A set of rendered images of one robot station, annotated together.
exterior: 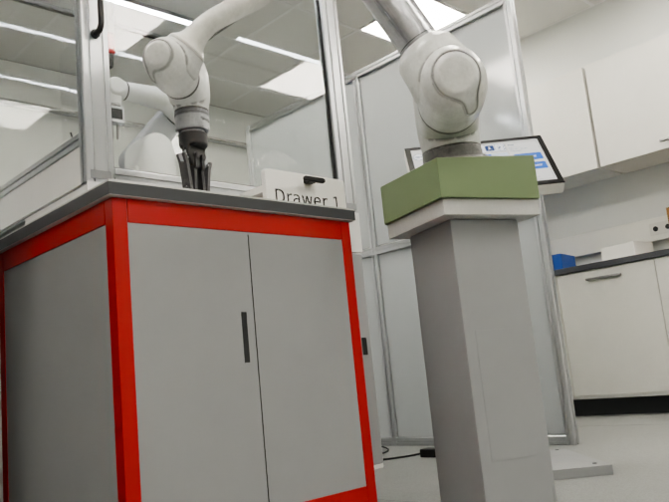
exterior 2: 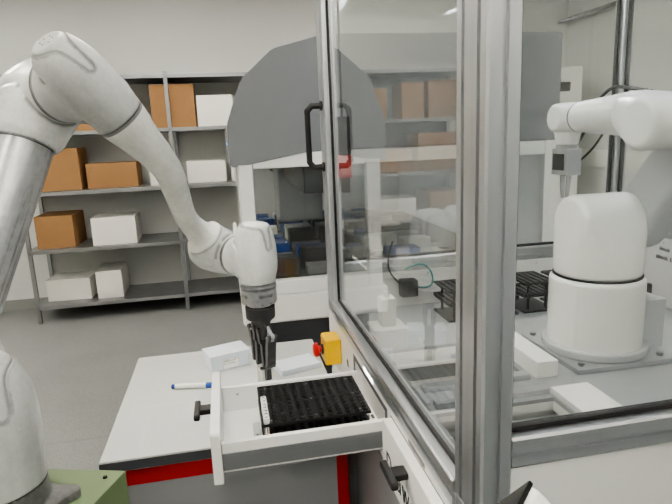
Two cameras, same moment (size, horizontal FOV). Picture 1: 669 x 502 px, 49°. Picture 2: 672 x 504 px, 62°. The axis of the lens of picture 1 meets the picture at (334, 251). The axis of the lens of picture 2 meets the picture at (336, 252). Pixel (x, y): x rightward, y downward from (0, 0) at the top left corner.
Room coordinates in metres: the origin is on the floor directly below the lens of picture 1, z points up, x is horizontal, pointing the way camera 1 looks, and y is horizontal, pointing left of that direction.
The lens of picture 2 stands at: (2.77, -0.68, 1.46)
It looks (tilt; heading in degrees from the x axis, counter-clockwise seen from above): 12 degrees down; 124
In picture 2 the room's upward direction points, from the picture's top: 2 degrees counter-clockwise
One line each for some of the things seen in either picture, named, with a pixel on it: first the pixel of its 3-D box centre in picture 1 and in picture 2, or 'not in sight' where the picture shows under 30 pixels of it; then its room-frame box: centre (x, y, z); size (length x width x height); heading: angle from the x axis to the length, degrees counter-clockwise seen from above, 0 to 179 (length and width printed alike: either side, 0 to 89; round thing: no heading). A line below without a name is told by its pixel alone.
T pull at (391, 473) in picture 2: not in sight; (395, 473); (2.38, 0.04, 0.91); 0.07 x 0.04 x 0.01; 134
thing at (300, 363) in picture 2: not in sight; (296, 364); (1.77, 0.57, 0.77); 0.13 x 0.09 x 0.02; 60
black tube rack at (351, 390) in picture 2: not in sight; (311, 411); (2.10, 0.20, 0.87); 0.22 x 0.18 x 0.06; 44
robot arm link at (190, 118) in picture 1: (192, 124); (259, 293); (1.85, 0.34, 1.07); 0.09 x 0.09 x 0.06
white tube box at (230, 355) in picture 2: not in sight; (226, 356); (1.56, 0.49, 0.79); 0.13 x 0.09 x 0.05; 62
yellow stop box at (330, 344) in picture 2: not in sight; (329, 348); (1.94, 0.51, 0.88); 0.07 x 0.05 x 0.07; 134
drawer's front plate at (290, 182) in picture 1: (306, 194); (217, 422); (1.95, 0.06, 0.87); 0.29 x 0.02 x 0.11; 134
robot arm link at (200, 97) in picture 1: (187, 83); (252, 251); (1.83, 0.34, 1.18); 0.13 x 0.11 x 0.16; 173
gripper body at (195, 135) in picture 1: (193, 149); (261, 320); (1.85, 0.34, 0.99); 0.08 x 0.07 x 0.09; 157
